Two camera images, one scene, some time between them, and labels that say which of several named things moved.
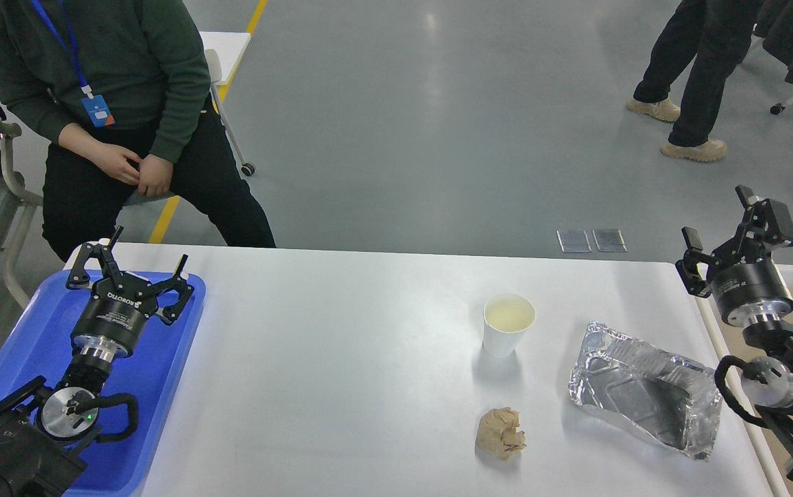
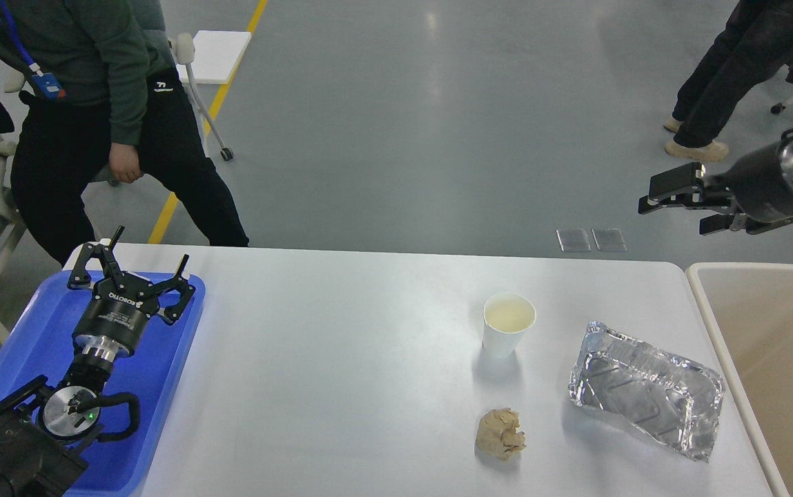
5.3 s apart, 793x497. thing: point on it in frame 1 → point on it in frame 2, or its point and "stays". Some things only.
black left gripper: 108,330 stays
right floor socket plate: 609,240 stays
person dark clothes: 699,46 → 744,46
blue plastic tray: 40,343 stays
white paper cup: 505,317 stays
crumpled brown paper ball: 498,436 stays
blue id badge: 96,108 → 47,84
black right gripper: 747,287 → 769,185
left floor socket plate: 573,241 stays
